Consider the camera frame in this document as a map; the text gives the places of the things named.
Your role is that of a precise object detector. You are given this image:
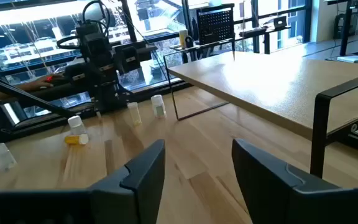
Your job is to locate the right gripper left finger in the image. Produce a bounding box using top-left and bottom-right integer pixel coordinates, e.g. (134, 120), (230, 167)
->
(88, 139), (167, 224)

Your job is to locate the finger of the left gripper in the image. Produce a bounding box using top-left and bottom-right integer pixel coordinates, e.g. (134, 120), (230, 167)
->
(64, 63), (88, 86)
(116, 45), (158, 75)

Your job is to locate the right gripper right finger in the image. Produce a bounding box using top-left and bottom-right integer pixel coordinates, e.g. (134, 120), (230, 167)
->
(231, 138), (344, 224)

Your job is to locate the pale yellow medicine bottle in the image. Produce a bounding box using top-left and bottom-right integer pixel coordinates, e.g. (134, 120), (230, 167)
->
(127, 101), (142, 127)

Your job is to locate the clear bottle with green label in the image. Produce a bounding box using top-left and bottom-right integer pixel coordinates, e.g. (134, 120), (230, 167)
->
(150, 94), (167, 119)

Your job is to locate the orange medicine bottle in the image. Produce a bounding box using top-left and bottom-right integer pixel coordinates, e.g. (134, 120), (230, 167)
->
(64, 134), (90, 146)

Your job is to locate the person's hand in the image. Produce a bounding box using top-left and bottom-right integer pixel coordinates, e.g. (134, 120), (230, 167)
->
(23, 74), (58, 93)

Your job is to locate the cream cylindrical container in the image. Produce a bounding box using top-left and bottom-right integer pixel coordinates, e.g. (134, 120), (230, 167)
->
(178, 29), (188, 49)

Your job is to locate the small black side desk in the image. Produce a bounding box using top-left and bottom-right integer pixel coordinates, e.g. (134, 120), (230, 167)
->
(168, 42), (236, 63)

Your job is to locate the black perforated-back office chair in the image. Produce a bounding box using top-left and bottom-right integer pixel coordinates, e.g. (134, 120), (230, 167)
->
(196, 3), (236, 46)

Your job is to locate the black background desk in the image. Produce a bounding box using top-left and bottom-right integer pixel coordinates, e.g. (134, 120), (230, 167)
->
(233, 24), (291, 55)

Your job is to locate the open laptop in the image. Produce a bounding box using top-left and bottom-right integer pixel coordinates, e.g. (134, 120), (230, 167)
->
(272, 15), (288, 29)

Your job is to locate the black standing desk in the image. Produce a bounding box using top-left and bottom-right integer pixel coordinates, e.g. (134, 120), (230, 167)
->
(323, 0), (358, 65)

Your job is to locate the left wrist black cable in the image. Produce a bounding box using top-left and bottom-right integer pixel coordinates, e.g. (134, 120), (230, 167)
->
(56, 0), (111, 50)

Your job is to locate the wooden shelf with black frame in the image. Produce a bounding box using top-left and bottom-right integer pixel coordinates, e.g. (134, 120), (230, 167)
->
(163, 39), (358, 178)

